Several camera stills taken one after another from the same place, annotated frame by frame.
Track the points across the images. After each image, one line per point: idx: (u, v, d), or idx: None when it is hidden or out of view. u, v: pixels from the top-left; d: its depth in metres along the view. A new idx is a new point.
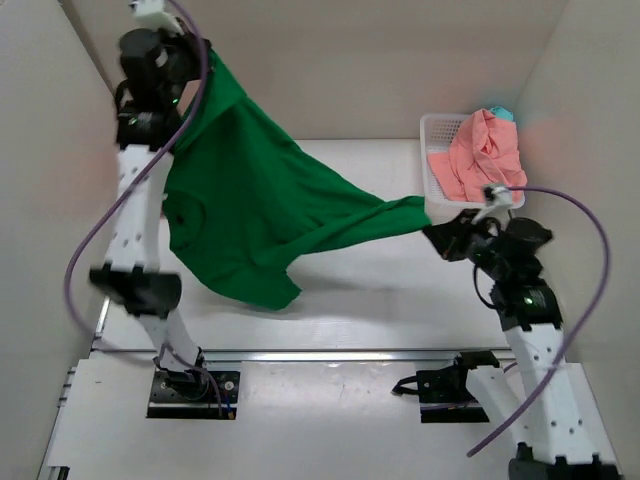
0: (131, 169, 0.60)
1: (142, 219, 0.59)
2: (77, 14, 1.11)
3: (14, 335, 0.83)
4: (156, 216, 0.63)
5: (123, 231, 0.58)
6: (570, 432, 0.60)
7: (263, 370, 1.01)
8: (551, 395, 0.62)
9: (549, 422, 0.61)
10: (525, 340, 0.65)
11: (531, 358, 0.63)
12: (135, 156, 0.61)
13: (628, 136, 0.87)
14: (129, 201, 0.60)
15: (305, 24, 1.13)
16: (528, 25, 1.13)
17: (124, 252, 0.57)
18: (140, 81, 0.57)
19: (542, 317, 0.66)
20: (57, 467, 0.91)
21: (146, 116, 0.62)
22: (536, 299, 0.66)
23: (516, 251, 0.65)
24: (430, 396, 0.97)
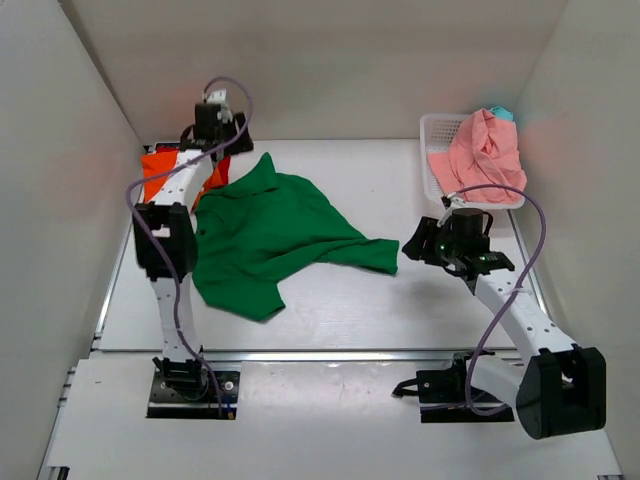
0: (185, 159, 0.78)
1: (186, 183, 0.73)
2: (76, 15, 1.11)
3: (14, 335, 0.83)
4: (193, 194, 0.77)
5: (171, 187, 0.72)
6: (545, 331, 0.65)
7: (262, 371, 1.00)
8: (520, 308, 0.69)
9: (525, 328, 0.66)
10: (486, 281, 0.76)
11: (496, 290, 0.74)
12: (190, 155, 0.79)
13: (626, 136, 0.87)
14: (179, 172, 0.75)
15: (304, 25, 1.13)
16: (527, 25, 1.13)
17: (168, 195, 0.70)
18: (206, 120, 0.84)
19: (497, 265, 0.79)
20: (57, 467, 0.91)
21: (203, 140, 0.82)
22: (489, 257, 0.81)
23: (462, 225, 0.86)
24: (430, 396, 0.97)
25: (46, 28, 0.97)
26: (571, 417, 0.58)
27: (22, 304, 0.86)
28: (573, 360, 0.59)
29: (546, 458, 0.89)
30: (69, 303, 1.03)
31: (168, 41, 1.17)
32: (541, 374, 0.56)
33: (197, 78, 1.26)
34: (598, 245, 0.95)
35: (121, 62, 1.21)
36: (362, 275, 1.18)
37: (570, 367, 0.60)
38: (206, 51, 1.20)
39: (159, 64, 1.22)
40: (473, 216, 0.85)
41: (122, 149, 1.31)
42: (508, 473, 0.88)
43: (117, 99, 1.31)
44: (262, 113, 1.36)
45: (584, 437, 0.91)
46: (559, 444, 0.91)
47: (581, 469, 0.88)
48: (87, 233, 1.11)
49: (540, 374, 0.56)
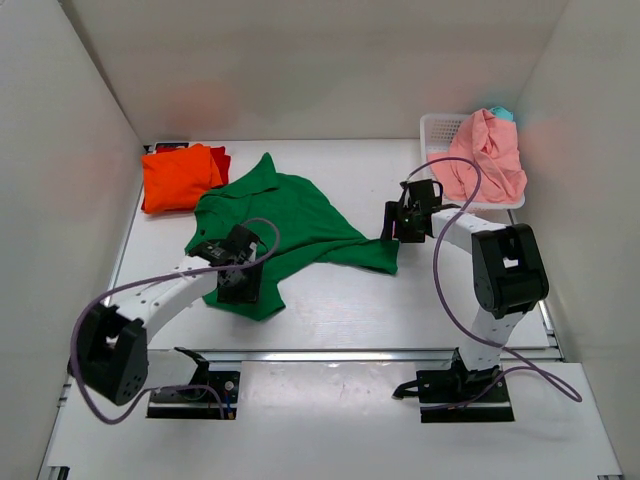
0: (186, 268, 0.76)
1: (167, 296, 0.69)
2: (76, 16, 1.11)
3: (13, 337, 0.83)
4: (171, 311, 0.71)
5: (148, 296, 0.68)
6: (484, 224, 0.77)
7: (263, 371, 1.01)
8: (464, 219, 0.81)
9: (467, 228, 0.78)
10: (440, 215, 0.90)
11: (444, 218, 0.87)
12: (195, 262, 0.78)
13: (627, 137, 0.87)
14: (165, 282, 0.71)
15: (304, 26, 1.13)
16: (527, 26, 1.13)
17: (138, 306, 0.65)
18: (237, 241, 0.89)
19: (446, 207, 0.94)
20: (57, 466, 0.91)
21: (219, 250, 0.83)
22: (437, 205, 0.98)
23: (415, 190, 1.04)
24: (430, 396, 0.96)
25: (46, 28, 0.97)
26: (514, 282, 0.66)
27: (22, 304, 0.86)
28: (511, 240, 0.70)
29: (546, 457, 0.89)
30: (69, 303, 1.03)
31: (168, 40, 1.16)
32: (482, 242, 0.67)
33: (198, 78, 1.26)
34: (598, 245, 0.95)
35: (120, 62, 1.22)
36: (362, 275, 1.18)
37: (509, 248, 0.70)
38: (206, 51, 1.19)
39: (159, 64, 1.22)
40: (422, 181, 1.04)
41: (122, 149, 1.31)
42: (508, 473, 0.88)
43: (117, 99, 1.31)
44: (262, 114, 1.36)
45: (584, 435, 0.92)
46: (558, 443, 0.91)
47: (580, 469, 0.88)
48: (87, 233, 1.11)
49: (479, 244, 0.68)
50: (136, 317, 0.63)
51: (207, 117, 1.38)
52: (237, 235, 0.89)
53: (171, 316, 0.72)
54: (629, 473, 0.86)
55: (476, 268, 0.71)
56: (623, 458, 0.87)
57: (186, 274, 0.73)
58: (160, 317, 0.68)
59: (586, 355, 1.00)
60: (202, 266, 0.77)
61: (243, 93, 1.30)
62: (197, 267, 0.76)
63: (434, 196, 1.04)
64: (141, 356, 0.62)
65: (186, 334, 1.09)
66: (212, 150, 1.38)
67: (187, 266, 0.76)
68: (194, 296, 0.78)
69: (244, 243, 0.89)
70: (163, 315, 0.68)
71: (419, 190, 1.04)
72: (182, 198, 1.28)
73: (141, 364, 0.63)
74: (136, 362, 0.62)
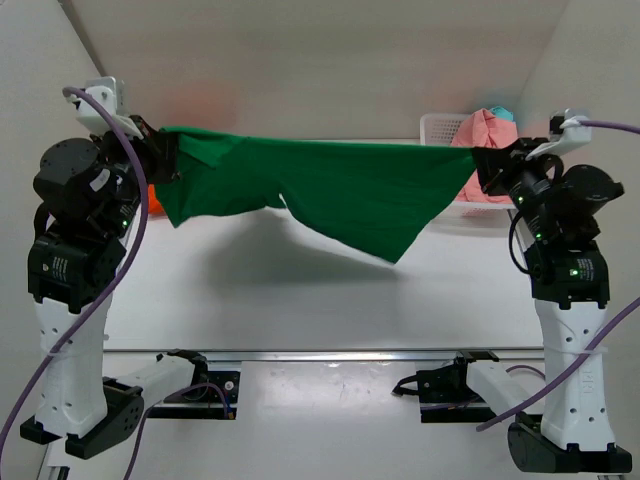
0: (53, 330, 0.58)
1: (69, 386, 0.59)
2: (75, 13, 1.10)
3: (13, 337, 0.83)
4: (94, 363, 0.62)
5: (53, 395, 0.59)
6: (589, 420, 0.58)
7: (263, 370, 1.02)
8: (578, 380, 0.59)
9: (567, 409, 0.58)
10: (558, 318, 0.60)
11: (562, 340, 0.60)
12: (58, 316, 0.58)
13: (628, 137, 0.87)
14: (56, 363, 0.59)
15: (304, 25, 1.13)
16: (528, 26, 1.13)
17: (56, 417, 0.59)
18: (66, 212, 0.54)
19: (581, 295, 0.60)
20: (57, 466, 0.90)
21: (62, 262, 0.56)
22: (581, 271, 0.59)
23: (570, 210, 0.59)
24: (429, 395, 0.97)
25: (44, 26, 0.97)
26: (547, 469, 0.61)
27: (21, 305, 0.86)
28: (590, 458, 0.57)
29: None
30: None
31: (167, 40, 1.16)
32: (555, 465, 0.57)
33: (198, 77, 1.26)
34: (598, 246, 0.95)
35: (120, 61, 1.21)
36: (362, 275, 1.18)
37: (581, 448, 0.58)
38: (207, 50, 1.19)
39: (160, 64, 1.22)
40: (596, 202, 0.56)
41: None
42: (508, 472, 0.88)
43: None
44: (261, 114, 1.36)
45: None
46: None
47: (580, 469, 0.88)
48: None
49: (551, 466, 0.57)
50: (68, 431, 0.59)
51: (207, 117, 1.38)
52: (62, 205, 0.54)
53: (98, 358, 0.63)
54: (629, 473, 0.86)
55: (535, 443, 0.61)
56: None
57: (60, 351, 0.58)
58: (89, 397, 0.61)
59: None
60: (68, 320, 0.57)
61: (243, 93, 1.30)
62: (64, 327, 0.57)
63: (588, 232, 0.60)
64: (110, 426, 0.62)
65: (186, 334, 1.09)
66: None
67: (53, 328, 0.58)
68: (100, 327, 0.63)
69: (79, 200, 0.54)
70: (87, 390, 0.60)
71: (574, 206, 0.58)
72: None
73: (115, 421, 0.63)
74: (109, 432, 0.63)
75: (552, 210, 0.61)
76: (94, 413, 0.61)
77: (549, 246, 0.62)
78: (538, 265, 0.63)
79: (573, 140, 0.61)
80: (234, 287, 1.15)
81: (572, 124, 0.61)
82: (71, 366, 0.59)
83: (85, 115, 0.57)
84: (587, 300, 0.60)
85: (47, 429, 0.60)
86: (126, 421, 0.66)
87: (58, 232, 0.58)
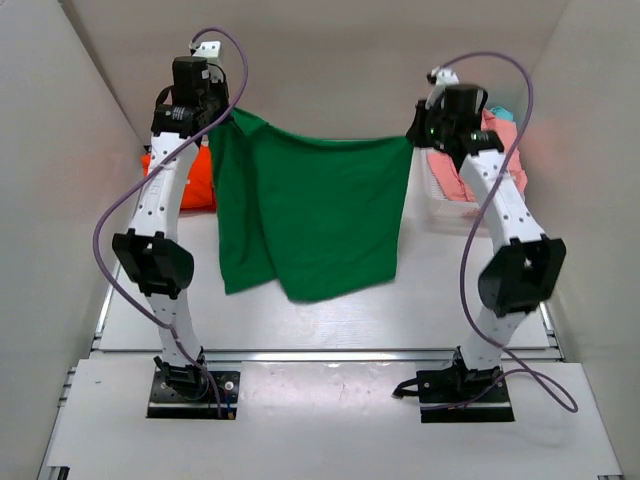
0: (163, 152, 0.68)
1: (167, 194, 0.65)
2: (76, 14, 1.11)
3: (13, 336, 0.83)
4: (179, 201, 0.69)
5: (148, 203, 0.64)
6: (520, 220, 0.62)
7: (263, 370, 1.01)
8: (500, 197, 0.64)
9: (500, 217, 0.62)
10: (473, 164, 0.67)
11: (481, 176, 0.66)
12: (166, 142, 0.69)
13: (626, 136, 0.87)
14: (158, 177, 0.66)
15: (305, 26, 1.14)
16: (527, 27, 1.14)
17: (147, 219, 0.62)
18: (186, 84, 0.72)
19: (487, 146, 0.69)
20: (57, 466, 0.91)
21: (181, 111, 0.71)
22: (480, 136, 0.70)
23: (455, 107, 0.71)
24: (430, 396, 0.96)
25: (44, 27, 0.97)
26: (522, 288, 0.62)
27: (22, 305, 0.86)
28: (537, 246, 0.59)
29: (546, 458, 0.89)
30: (70, 304, 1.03)
31: (168, 41, 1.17)
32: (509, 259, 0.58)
33: None
34: (598, 245, 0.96)
35: (121, 62, 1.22)
36: None
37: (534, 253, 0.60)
38: None
39: (160, 65, 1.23)
40: (468, 91, 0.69)
41: (122, 149, 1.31)
42: (509, 473, 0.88)
43: (117, 99, 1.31)
44: (262, 114, 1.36)
45: (584, 435, 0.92)
46: (558, 446, 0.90)
47: (580, 468, 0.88)
48: (86, 233, 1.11)
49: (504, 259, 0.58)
50: (155, 231, 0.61)
51: None
52: (184, 79, 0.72)
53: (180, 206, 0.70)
54: (629, 473, 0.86)
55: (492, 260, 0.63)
56: (623, 458, 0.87)
57: (168, 164, 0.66)
58: (173, 215, 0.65)
59: (586, 354, 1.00)
60: (177, 144, 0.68)
61: (243, 94, 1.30)
62: (172, 148, 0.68)
63: (475, 114, 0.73)
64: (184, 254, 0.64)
65: None
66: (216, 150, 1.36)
67: (162, 150, 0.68)
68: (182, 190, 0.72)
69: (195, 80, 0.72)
70: (173, 213, 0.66)
71: (457, 100, 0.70)
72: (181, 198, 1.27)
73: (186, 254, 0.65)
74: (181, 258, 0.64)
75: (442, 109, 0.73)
76: (174, 234, 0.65)
77: (454, 133, 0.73)
78: (453, 148, 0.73)
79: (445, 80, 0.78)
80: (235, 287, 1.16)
81: (440, 71, 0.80)
82: (172, 182, 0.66)
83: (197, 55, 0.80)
84: (491, 149, 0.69)
85: (135, 234, 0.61)
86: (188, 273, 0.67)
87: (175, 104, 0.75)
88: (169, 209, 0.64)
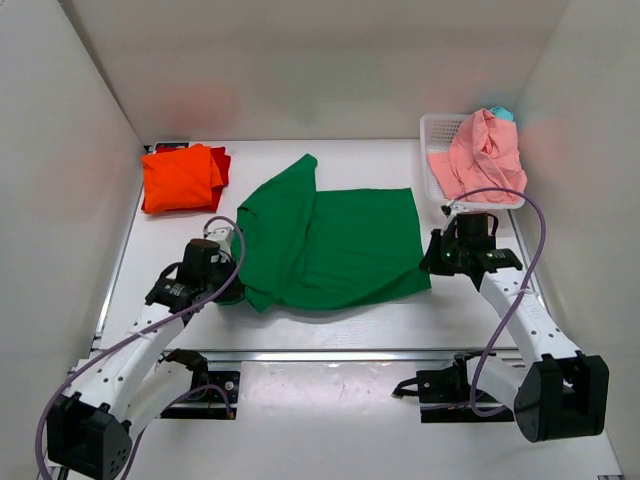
0: (146, 321, 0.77)
1: (130, 366, 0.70)
2: (74, 13, 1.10)
3: (13, 337, 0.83)
4: (144, 374, 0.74)
5: (110, 371, 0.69)
6: (550, 335, 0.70)
7: (263, 371, 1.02)
8: (526, 311, 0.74)
9: (529, 332, 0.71)
10: (494, 279, 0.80)
11: (502, 291, 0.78)
12: (155, 313, 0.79)
13: (626, 136, 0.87)
14: (131, 345, 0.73)
15: (305, 25, 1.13)
16: (527, 26, 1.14)
17: (100, 387, 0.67)
18: (192, 263, 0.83)
19: (505, 264, 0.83)
20: (57, 466, 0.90)
21: (178, 289, 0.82)
22: (496, 255, 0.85)
23: (466, 227, 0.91)
24: (429, 396, 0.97)
25: (44, 26, 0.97)
26: (565, 419, 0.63)
27: (21, 305, 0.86)
28: (575, 366, 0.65)
29: (545, 457, 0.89)
30: (70, 304, 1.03)
31: (167, 40, 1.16)
32: (544, 377, 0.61)
33: (198, 78, 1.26)
34: (598, 245, 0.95)
35: (120, 62, 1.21)
36: None
37: (573, 373, 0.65)
38: (207, 50, 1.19)
39: (160, 65, 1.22)
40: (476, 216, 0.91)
41: (122, 149, 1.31)
42: (508, 473, 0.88)
43: (116, 98, 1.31)
44: (261, 113, 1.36)
45: (584, 436, 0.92)
46: (558, 445, 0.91)
47: (580, 468, 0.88)
48: (87, 233, 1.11)
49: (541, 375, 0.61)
50: (101, 402, 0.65)
51: (208, 118, 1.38)
52: (191, 259, 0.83)
53: (142, 378, 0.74)
54: (630, 473, 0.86)
55: (526, 389, 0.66)
56: (624, 458, 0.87)
57: (146, 333, 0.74)
58: (127, 389, 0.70)
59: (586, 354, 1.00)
60: (162, 316, 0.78)
61: (243, 94, 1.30)
62: (156, 319, 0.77)
63: (489, 238, 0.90)
64: (118, 436, 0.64)
65: (185, 334, 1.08)
66: (212, 150, 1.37)
67: (146, 320, 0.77)
68: (163, 344, 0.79)
69: (200, 265, 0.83)
70: (131, 383, 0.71)
71: (468, 222, 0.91)
72: (180, 198, 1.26)
73: (121, 438, 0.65)
74: (114, 441, 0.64)
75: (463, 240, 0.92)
76: (120, 406, 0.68)
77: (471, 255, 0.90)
78: (472, 269, 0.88)
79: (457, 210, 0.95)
80: None
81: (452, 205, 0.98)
82: (142, 353, 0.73)
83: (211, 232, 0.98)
84: (510, 267, 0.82)
85: (79, 400, 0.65)
86: (118, 455, 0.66)
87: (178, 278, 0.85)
88: (127, 378, 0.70)
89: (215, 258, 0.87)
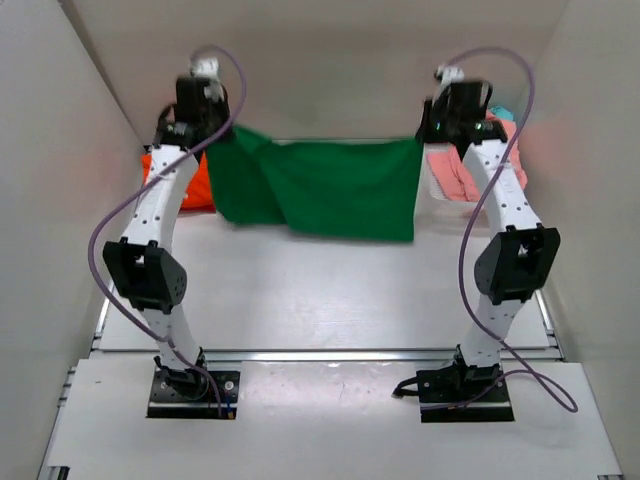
0: (161, 164, 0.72)
1: (162, 205, 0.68)
2: (75, 13, 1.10)
3: (14, 337, 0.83)
4: (174, 211, 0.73)
5: (144, 212, 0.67)
6: (517, 209, 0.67)
7: (262, 371, 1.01)
8: (501, 186, 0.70)
9: (499, 206, 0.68)
10: (476, 153, 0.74)
11: (483, 165, 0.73)
12: (168, 156, 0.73)
13: (625, 136, 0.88)
14: (155, 187, 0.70)
15: (305, 25, 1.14)
16: (527, 28, 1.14)
17: (142, 228, 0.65)
18: (186, 98, 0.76)
19: (490, 135, 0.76)
20: (57, 466, 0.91)
21: (182, 126, 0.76)
22: (483, 126, 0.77)
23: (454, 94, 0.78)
24: (429, 396, 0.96)
25: (44, 26, 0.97)
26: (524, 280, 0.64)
27: (22, 304, 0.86)
28: (533, 235, 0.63)
29: (545, 457, 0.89)
30: (70, 303, 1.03)
31: (167, 40, 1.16)
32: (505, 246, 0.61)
33: None
34: (598, 244, 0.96)
35: (121, 62, 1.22)
36: (362, 275, 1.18)
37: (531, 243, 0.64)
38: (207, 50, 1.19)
39: (160, 65, 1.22)
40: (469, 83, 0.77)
41: (122, 149, 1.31)
42: (508, 472, 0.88)
43: (117, 98, 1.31)
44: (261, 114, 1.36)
45: (584, 437, 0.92)
46: (559, 444, 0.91)
47: (579, 468, 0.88)
48: (87, 233, 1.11)
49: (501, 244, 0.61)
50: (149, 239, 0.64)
51: None
52: (185, 85, 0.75)
53: (175, 213, 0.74)
54: (629, 473, 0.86)
55: (488, 252, 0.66)
56: (623, 458, 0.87)
57: (167, 175, 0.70)
58: (165, 222, 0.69)
59: (585, 354, 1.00)
60: (177, 157, 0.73)
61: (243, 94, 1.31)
62: (172, 160, 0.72)
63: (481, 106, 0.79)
64: (174, 261, 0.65)
65: None
66: None
67: (161, 162, 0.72)
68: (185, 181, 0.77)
69: (200, 94, 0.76)
70: (167, 222, 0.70)
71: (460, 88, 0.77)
72: None
73: (176, 271, 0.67)
74: (172, 267, 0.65)
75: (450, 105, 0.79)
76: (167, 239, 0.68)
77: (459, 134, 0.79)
78: (457, 135, 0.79)
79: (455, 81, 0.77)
80: (235, 288, 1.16)
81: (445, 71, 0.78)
82: (169, 192, 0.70)
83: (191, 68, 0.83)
84: (495, 139, 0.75)
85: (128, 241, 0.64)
86: (178, 285, 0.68)
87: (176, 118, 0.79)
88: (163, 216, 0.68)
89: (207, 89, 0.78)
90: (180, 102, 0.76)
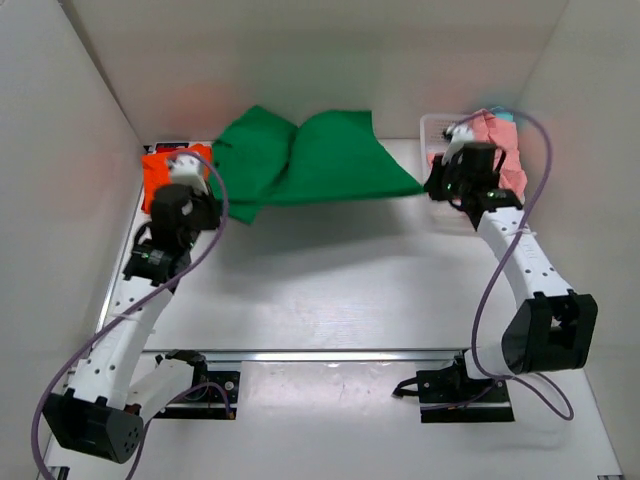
0: (128, 299, 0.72)
1: (121, 351, 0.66)
2: (73, 13, 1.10)
3: (13, 337, 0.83)
4: (137, 350, 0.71)
5: (100, 359, 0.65)
6: (543, 274, 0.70)
7: (263, 370, 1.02)
8: (522, 251, 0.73)
9: (523, 270, 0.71)
10: (491, 219, 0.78)
11: (500, 230, 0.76)
12: (136, 288, 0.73)
13: (627, 135, 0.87)
14: (117, 328, 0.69)
15: (304, 25, 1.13)
16: (527, 27, 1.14)
17: (92, 380, 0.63)
18: (165, 224, 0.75)
19: (503, 204, 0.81)
20: (57, 466, 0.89)
21: (158, 255, 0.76)
22: (497, 194, 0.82)
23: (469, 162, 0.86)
24: (429, 396, 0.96)
25: (44, 27, 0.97)
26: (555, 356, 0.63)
27: (22, 305, 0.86)
28: (565, 301, 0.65)
29: (544, 457, 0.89)
30: (70, 304, 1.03)
31: (166, 40, 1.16)
32: (534, 312, 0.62)
33: (198, 78, 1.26)
34: (598, 244, 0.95)
35: (121, 62, 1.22)
36: (363, 275, 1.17)
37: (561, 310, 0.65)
38: (206, 50, 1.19)
39: (160, 65, 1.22)
40: (483, 150, 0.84)
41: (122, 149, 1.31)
42: (507, 472, 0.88)
43: (117, 99, 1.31)
44: None
45: (583, 437, 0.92)
46: (558, 444, 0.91)
47: (579, 468, 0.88)
48: (87, 234, 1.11)
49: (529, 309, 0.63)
50: (97, 396, 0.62)
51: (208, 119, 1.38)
52: (161, 215, 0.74)
53: (137, 355, 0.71)
54: (629, 473, 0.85)
55: (517, 323, 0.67)
56: (623, 458, 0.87)
57: (130, 314, 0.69)
58: (123, 375, 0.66)
59: None
60: (146, 292, 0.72)
61: (243, 94, 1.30)
62: (140, 295, 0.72)
63: (491, 175, 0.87)
64: (124, 417, 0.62)
65: (185, 335, 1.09)
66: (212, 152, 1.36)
67: (129, 297, 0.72)
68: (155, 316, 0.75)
69: (174, 218, 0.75)
70: (126, 369, 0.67)
71: (471, 155, 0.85)
72: None
73: (129, 419, 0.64)
74: (121, 424, 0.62)
75: (464, 167, 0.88)
76: (119, 393, 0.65)
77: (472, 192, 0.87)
78: (471, 203, 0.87)
79: (458, 137, 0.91)
80: (234, 288, 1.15)
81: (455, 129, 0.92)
82: (130, 335, 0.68)
83: (177, 172, 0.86)
84: (510, 206, 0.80)
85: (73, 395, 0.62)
86: (131, 434, 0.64)
87: (152, 238, 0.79)
88: (120, 366, 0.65)
89: (186, 207, 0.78)
90: (155, 223, 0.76)
